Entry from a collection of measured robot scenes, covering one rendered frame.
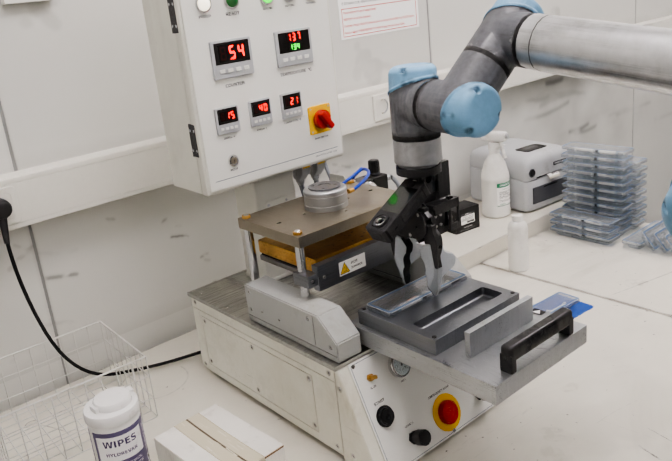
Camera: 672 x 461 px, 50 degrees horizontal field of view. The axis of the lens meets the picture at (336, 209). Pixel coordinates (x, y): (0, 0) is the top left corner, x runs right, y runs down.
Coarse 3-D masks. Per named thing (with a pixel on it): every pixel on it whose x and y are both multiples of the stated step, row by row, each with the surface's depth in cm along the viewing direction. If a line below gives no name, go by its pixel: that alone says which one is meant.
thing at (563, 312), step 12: (564, 312) 103; (540, 324) 100; (552, 324) 101; (564, 324) 103; (516, 336) 98; (528, 336) 98; (540, 336) 99; (504, 348) 96; (516, 348) 96; (528, 348) 98; (504, 360) 96
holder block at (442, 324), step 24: (456, 288) 118; (480, 288) 117; (504, 288) 116; (360, 312) 114; (408, 312) 112; (432, 312) 111; (456, 312) 113; (480, 312) 109; (408, 336) 107; (432, 336) 103; (456, 336) 105
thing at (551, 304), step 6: (558, 294) 162; (564, 294) 161; (546, 300) 160; (552, 300) 159; (558, 300) 159; (564, 300) 159; (570, 300) 158; (534, 306) 157; (540, 306) 157; (546, 306) 157; (552, 306) 157; (558, 306) 156; (552, 312) 154
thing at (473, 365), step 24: (504, 312) 105; (528, 312) 109; (360, 336) 114; (384, 336) 110; (480, 336) 102; (504, 336) 106; (552, 336) 105; (576, 336) 106; (408, 360) 106; (432, 360) 102; (456, 360) 101; (480, 360) 101; (528, 360) 99; (552, 360) 102; (456, 384) 100; (480, 384) 96; (504, 384) 95
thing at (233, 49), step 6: (240, 42) 127; (222, 48) 125; (228, 48) 125; (234, 48) 126; (240, 48) 127; (222, 54) 125; (228, 54) 126; (234, 54) 126; (240, 54) 127; (222, 60) 125; (228, 60) 126; (234, 60) 127
